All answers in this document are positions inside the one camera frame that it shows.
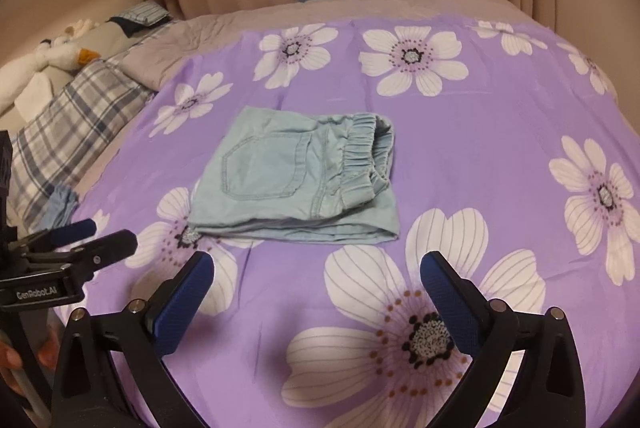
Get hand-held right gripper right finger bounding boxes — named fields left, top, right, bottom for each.
left=419, top=250, right=587, bottom=428

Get light blue denim pants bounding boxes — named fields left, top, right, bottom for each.
left=186, top=105, right=401, bottom=245

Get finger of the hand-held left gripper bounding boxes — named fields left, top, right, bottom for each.
left=25, top=229, right=139, bottom=281
left=10, top=218, right=99, bottom=255

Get light blue cloth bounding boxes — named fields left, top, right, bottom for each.
left=37, top=185, right=82, bottom=229

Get white stuffed duck toy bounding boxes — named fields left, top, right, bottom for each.
left=0, top=20, right=109, bottom=119

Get plaid pillow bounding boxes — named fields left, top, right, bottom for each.
left=7, top=58, right=157, bottom=229

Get person's left hand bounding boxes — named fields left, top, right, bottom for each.
left=0, top=333, right=62, bottom=373

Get blue striped pillow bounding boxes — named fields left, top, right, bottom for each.
left=107, top=0, right=174, bottom=29

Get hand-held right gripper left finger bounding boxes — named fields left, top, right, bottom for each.
left=50, top=250, right=216, bottom=428

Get purple floral bed sheet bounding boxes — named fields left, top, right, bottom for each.
left=65, top=15, right=632, bottom=428

